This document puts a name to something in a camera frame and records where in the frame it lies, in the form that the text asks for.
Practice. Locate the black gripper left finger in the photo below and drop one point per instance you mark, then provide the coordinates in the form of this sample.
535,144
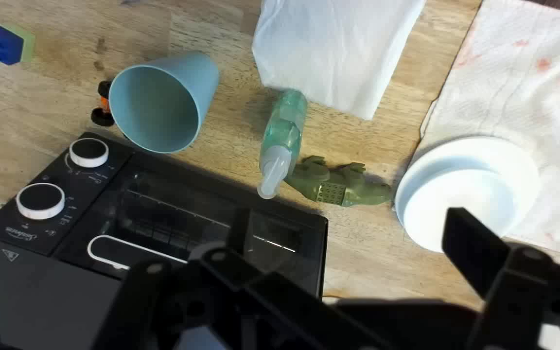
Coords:
183,292

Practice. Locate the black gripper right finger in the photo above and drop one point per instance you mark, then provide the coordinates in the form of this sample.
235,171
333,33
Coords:
525,292

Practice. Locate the single teal plastic cup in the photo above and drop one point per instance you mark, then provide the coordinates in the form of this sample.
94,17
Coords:
185,78

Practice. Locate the black toaster oven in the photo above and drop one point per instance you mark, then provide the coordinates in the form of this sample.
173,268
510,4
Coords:
164,206

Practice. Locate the white round plate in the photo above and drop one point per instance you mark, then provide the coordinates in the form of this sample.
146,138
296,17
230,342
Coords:
461,187

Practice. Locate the green crocodile toy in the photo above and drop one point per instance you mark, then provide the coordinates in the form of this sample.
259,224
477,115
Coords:
331,185

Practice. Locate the white cloth with red stains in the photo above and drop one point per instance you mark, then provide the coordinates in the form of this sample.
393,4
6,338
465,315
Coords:
519,78

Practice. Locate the blue green hexagon block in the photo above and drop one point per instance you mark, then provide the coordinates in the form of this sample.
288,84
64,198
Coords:
2,43

